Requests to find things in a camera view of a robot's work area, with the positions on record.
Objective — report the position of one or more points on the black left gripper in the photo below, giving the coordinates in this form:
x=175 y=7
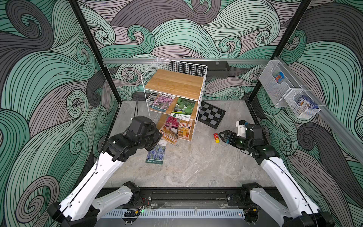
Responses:
x=156 y=135

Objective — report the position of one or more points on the white wire shelf rack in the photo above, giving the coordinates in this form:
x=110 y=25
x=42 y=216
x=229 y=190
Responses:
x=176 y=78

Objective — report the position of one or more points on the blue red toy in bin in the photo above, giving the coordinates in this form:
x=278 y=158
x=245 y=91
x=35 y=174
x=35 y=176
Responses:
x=279 y=78

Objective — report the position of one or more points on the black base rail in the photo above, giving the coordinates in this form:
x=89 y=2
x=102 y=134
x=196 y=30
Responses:
x=192 y=197

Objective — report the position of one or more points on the black corner frame post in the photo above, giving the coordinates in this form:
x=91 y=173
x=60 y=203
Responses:
x=87 y=32
x=284 y=40

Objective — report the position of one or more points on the white slotted cable duct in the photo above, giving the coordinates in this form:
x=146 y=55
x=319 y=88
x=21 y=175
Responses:
x=193 y=213

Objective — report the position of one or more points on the black grey chessboard box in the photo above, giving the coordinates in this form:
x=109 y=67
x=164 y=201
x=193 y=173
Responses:
x=210 y=115

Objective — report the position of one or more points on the red yellow toy truck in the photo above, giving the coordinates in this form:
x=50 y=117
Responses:
x=216 y=137

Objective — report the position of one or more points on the clear wall bin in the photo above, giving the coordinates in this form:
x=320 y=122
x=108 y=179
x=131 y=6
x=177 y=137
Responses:
x=289 y=98
x=275 y=91

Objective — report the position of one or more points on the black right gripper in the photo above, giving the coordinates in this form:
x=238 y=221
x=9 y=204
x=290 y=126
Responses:
x=232 y=141

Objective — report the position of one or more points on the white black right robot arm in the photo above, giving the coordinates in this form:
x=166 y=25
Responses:
x=299 y=210

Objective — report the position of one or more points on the black wall tray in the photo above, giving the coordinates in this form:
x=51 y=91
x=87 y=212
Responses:
x=216 y=69

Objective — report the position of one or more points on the striped awning shop seed bag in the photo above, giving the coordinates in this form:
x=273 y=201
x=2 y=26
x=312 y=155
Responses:
x=184 y=129

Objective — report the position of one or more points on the green vegetable seed bag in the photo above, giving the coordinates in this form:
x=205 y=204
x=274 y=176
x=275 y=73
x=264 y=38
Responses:
x=183 y=109

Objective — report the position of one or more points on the magenta flower seed bag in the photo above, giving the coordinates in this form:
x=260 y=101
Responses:
x=172 y=123

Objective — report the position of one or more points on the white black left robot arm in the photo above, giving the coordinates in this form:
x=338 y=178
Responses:
x=82 y=208

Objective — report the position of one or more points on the clear wall bin right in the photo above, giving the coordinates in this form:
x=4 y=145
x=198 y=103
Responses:
x=289 y=98

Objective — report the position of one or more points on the left black corner frame post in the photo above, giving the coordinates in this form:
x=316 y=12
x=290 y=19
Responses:
x=87 y=32

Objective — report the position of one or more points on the pink cosmos flower seed bag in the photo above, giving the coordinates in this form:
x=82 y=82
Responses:
x=162 y=102

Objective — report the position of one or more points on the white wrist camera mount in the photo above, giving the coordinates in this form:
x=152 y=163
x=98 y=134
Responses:
x=241 y=128

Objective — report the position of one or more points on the blue white packet in bin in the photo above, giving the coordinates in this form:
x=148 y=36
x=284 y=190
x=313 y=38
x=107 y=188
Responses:
x=303 y=103

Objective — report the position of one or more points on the lavender flower seed bag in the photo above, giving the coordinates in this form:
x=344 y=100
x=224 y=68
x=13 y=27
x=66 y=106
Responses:
x=156 y=155

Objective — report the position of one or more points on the clear wall bin left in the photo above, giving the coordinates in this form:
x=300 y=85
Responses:
x=275 y=91

